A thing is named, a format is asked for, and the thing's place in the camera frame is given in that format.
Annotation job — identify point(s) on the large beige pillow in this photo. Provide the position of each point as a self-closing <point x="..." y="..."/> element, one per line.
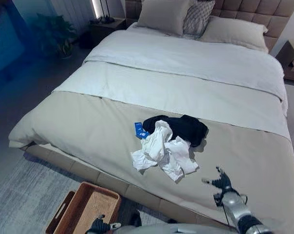
<point x="161" y="14"/>

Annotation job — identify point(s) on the white crumpled garment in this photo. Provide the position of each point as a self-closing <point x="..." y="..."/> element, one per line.
<point x="163" y="152"/>

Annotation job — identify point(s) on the black crumpled garment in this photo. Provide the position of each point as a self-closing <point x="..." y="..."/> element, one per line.
<point x="183" y="129"/>

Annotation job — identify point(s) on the grey patterned pillow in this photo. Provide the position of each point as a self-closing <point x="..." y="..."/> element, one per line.
<point x="198" y="18"/>

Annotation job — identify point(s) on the silver robot torso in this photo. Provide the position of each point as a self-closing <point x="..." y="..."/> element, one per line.
<point x="171" y="229"/>

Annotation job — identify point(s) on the blue card tag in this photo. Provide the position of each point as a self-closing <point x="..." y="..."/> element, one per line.
<point x="139" y="130"/>

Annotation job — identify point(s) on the bed with beige cover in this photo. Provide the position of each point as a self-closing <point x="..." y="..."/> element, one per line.
<point x="161" y="97"/>

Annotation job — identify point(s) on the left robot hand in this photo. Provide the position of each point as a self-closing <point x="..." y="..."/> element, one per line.
<point x="98" y="224"/>

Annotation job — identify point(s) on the padded brown headboard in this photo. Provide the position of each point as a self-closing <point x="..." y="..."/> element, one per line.
<point x="246" y="17"/>

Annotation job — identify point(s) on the brown wooden nightstand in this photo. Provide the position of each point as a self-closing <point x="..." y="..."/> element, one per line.
<point x="291" y="62"/>

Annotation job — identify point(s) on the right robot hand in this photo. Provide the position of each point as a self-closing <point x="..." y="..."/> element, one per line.
<point x="222" y="181"/>

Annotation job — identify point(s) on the flat beige pillow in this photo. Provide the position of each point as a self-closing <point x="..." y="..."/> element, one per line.
<point x="234" y="34"/>

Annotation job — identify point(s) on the grey floor rug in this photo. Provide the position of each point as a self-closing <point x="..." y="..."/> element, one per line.
<point x="23" y="192"/>

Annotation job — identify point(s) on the green potted plant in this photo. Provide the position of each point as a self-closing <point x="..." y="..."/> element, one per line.
<point x="55" y="34"/>

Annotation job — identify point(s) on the dark wooden nightstand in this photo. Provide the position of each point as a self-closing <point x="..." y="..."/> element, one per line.
<point x="105" y="28"/>

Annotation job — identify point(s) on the brown woven basket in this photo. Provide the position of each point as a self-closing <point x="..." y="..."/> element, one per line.
<point x="86" y="209"/>

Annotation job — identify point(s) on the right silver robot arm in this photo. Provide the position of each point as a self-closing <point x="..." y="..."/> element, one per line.
<point x="239" y="211"/>

